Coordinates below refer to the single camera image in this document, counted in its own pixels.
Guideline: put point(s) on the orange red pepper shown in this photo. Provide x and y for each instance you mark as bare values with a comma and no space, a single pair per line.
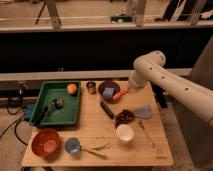
118,95

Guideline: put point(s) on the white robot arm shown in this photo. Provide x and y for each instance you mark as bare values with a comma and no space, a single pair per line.
149,68

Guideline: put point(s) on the dark purple bowl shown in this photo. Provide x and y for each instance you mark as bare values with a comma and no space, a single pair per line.
110,84

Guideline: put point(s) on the blue sponge block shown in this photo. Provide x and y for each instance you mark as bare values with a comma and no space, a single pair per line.
108,92

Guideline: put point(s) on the small metal cup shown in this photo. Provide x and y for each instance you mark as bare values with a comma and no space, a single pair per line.
91,87

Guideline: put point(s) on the orange fruit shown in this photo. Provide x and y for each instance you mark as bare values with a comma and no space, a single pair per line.
72,88

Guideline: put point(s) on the dark red grape bunch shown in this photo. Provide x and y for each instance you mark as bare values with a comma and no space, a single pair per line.
124,117

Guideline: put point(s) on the blue grey cloth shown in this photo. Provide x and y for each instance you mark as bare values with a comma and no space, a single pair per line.
144,112

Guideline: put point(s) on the green plastic tray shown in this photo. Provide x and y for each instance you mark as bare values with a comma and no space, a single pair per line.
66,116

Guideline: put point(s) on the metal fork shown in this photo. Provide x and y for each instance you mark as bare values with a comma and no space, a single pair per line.
146,134

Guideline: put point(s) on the white cup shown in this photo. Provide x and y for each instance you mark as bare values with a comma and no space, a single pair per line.
124,133

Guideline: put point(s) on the blue small bowl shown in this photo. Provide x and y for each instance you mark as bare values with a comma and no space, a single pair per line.
72,145

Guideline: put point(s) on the green white object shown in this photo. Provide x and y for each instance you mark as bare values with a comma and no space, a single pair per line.
121,18

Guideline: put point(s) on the blue box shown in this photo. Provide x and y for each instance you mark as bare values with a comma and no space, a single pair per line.
28,112

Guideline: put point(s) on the red orange bowl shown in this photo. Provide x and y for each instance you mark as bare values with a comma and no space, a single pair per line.
45,143

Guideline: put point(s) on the black handled brush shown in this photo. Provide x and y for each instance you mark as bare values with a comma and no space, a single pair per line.
52,106

